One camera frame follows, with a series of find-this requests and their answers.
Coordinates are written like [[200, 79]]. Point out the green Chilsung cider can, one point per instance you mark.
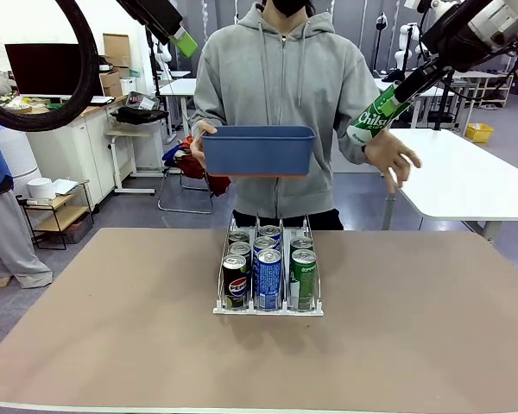
[[302, 242], [304, 280], [367, 125]]

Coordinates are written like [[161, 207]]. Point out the large white table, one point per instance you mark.
[[457, 172]]

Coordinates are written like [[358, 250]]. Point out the black bag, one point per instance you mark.
[[138, 115]]

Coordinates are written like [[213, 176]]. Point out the white air purifier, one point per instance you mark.
[[17, 155]]

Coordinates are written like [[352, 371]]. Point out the black Pepsi can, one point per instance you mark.
[[236, 284], [240, 248], [239, 236]]

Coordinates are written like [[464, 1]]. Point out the person's left forearm grey sleeve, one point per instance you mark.
[[349, 148]]

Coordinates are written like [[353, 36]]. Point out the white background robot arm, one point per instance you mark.
[[400, 56]]

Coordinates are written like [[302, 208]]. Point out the blue plastic basket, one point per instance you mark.
[[259, 153]]

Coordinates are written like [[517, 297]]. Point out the yellow plastic bin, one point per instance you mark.
[[479, 133]]

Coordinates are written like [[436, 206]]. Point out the tall flat cardboard box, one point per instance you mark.
[[114, 49]]

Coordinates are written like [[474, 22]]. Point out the white paper sheet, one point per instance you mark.
[[65, 186]]

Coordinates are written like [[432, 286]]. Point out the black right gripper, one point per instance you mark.
[[455, 47]]

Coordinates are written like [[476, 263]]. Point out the black trousers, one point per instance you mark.
[[328, 222]]

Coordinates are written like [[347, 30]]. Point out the person's left hand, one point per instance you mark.
[[390, 155]]

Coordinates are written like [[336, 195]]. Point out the black face mask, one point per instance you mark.
[[287, 6]]

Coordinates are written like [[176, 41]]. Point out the person's right hand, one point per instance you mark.
[[198, 142]]

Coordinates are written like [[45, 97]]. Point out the blue cloth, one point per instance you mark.
[[170, 155]]

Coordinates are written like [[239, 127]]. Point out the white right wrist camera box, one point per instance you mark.
[[414, 3]]

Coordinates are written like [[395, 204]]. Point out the white background desk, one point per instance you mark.
[[431, 90]]

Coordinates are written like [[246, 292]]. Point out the white desk with thin legs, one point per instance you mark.
[[177, 88]]

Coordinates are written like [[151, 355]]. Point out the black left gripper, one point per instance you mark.
[[136, 8]]

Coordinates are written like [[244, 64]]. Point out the red cloth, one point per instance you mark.
[[216, 181]]

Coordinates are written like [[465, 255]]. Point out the white cabinet with wood top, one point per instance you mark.
[[69, 151]]

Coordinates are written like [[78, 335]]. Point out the white storage box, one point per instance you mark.
[[128, 85]]

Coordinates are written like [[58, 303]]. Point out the person in grey hoodie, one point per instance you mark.
[[280, 86]]

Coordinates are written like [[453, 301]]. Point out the chrome sled chair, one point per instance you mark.
[[185, 211]]

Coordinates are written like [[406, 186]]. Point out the person's right forearm grey sleeve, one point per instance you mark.
[[200, 110]]

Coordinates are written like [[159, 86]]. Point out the black stand pole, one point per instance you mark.
[[443, 101]]

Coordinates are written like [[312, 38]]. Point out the bystander in blue apron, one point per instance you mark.
[[8, 241]]

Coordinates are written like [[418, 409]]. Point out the white paper roll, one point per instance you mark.
[[40, 188]]

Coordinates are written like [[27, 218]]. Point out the small cardboard box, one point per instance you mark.
[[112, 86]]

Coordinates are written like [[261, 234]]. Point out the white side table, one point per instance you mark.
[[127, 133]]

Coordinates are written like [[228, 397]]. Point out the metal tray of packets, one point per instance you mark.
[[140, 101]]

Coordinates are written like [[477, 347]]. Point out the blue Pocari Sweat can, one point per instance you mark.
[[265, 242], [269, 231], [268, 280]]

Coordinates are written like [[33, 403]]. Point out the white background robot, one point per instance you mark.
[[166, 56]]

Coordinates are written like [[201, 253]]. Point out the black computer monitor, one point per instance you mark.
[[47, 77]]

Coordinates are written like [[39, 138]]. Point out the black frame wooden shelf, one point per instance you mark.
[[65, 217]]

